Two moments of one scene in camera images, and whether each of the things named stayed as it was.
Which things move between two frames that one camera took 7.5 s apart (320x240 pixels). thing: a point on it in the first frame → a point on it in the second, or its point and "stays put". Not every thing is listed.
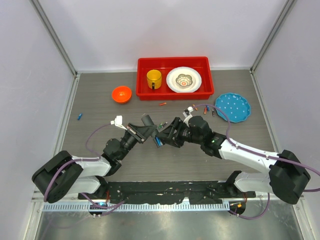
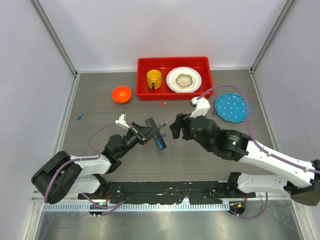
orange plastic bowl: (122, 94) stays put
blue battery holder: (160, 143) stays put
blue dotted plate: (237, 106) stays put
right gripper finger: (169, 141) → (187, 133)
